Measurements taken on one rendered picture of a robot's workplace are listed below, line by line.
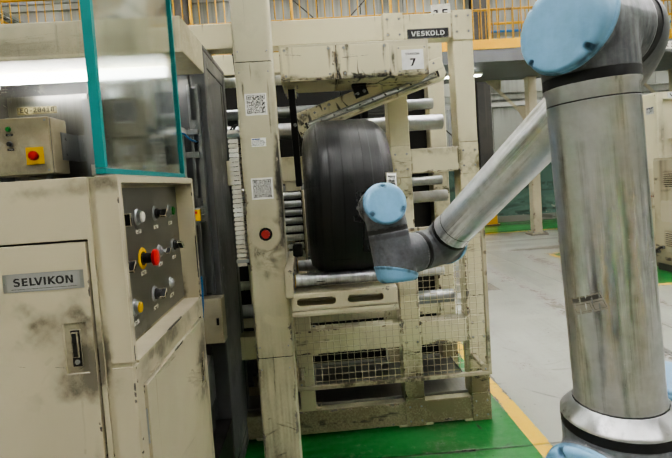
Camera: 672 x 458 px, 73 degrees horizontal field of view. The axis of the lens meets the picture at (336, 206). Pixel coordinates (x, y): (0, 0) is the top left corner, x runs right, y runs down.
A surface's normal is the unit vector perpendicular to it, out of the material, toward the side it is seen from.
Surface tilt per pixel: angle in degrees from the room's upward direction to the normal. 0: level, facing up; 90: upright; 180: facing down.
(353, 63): 90
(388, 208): 78
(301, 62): 90
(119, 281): 90
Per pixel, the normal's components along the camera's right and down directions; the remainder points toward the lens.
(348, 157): 0.01, -0.43
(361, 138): 0.00, -0.65
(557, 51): -0.85, 0.01
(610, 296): -0.49, 0.11
